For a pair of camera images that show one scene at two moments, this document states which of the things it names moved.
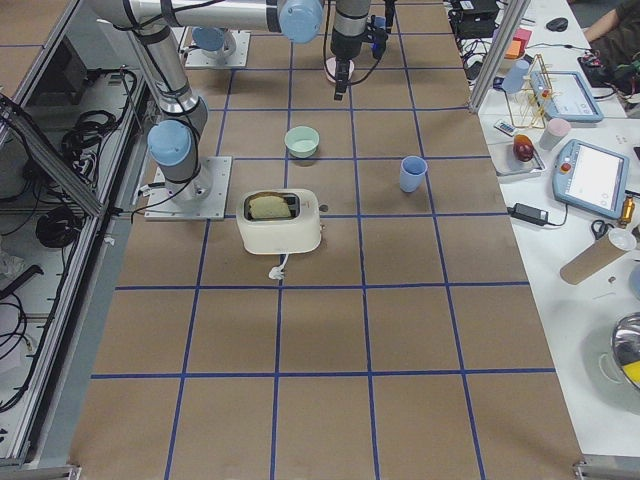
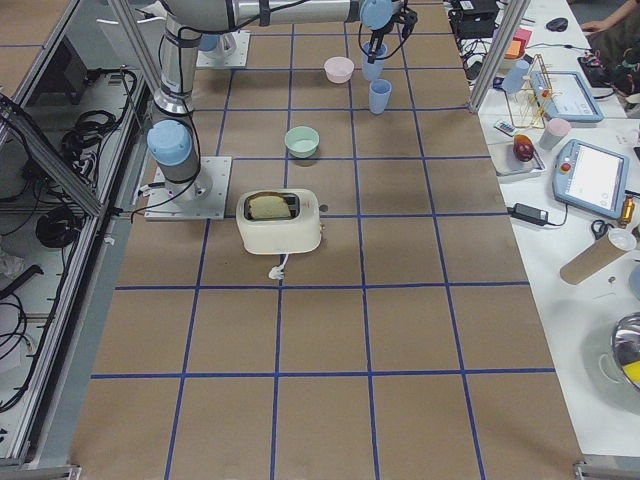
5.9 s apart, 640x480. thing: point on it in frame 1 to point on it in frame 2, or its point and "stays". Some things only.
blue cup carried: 412,171 to 373,71
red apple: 523,147 stays
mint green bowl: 301,141 stays
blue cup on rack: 513,81 stays
